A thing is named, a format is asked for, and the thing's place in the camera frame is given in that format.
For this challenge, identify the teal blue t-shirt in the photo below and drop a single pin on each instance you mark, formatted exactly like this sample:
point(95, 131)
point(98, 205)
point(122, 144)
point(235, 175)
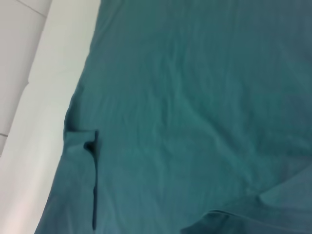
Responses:
point(182, 109)

